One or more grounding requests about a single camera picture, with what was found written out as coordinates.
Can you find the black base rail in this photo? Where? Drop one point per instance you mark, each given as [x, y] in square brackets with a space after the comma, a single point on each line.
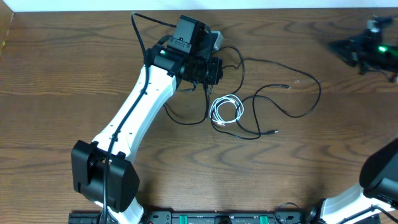
[167, 217]

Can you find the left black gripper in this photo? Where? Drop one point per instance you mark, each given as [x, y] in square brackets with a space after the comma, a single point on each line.
[216, 71]

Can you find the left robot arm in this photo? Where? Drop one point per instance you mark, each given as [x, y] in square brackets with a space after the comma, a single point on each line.
[103, 169]

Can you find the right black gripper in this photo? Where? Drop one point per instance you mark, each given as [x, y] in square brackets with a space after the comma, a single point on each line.
[354, 50]

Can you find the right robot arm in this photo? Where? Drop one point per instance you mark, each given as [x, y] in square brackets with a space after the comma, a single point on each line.
[376, 191]

